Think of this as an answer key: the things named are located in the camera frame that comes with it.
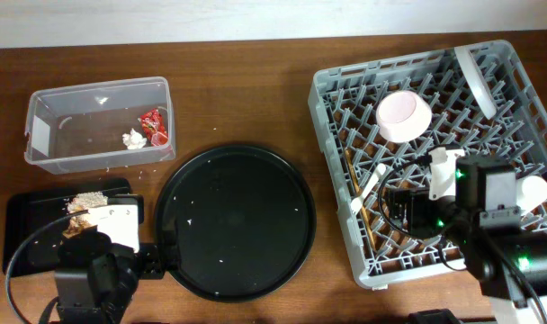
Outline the white plastic fork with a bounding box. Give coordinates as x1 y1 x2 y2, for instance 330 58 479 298
350 164 387 214

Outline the wooden chopstick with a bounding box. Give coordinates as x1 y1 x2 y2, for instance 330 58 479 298
345 148 379 249

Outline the pile of rice and shells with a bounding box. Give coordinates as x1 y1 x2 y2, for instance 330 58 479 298
62 192 108 239

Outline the pink bowl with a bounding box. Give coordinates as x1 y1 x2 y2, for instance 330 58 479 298
376 90 432 143

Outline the white tissue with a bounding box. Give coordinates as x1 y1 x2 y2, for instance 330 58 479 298
122 129 148 149

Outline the cream white cup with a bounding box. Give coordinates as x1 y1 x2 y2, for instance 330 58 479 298
516 175 547 216

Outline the grey bowl with food scraps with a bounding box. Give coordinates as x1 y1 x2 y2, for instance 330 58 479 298
454 46 498 120

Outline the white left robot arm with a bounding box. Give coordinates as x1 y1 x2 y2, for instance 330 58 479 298
39 230 180 323

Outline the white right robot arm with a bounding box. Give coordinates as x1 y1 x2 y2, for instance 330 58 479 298
378 155 547 323

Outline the grey plastic dishwasher rack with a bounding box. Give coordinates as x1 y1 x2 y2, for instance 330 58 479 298
308 40 547 290

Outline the clear plastic waste bin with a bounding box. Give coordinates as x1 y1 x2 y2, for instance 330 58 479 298
24 76 176 175

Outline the round black tray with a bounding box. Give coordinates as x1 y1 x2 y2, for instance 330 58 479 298
154 145 317 302

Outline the black rectangular tray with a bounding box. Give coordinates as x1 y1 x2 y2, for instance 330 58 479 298
2 177 133 276

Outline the red snack wrapper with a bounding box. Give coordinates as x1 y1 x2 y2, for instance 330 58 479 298
139 108 168 146

